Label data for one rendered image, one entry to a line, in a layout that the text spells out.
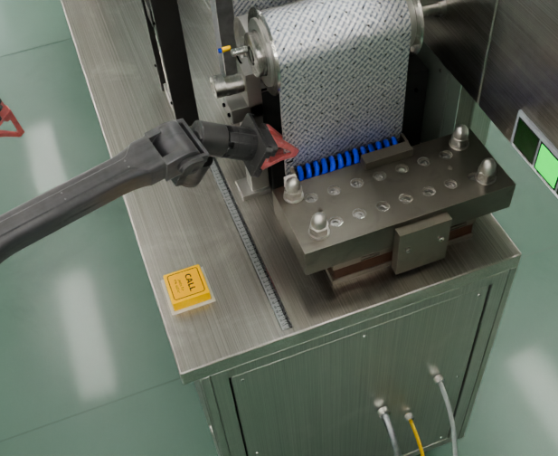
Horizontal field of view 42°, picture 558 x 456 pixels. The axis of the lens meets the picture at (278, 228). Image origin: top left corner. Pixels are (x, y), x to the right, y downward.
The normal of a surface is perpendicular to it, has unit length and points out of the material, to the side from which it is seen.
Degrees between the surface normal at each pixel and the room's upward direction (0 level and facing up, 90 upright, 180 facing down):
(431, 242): 90
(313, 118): 90
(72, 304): 0
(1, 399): 0
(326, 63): 90
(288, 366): 90
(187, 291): 0
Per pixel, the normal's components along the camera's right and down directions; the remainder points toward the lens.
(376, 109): 0.35, 0.70
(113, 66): -0.06, -0.64
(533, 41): -0.94, 0.30
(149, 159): 0.16, -0.40
